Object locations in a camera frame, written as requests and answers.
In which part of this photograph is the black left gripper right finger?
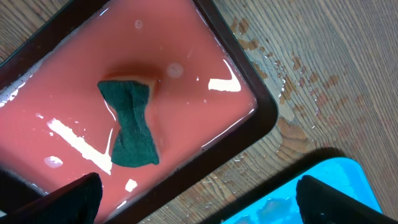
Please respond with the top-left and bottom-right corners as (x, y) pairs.
(296, 175), (397, 224)

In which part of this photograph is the orange green sponge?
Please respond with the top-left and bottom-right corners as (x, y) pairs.
(97, 80), (159, 168)

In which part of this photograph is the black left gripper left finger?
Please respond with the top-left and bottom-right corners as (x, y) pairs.
(1, 172), (103, 224)

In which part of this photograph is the blue plastic tray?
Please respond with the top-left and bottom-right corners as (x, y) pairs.
(224, 157), (382, 224)

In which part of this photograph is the dark red water tray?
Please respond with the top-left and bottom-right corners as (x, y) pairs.
(1, 1), (277, 223)

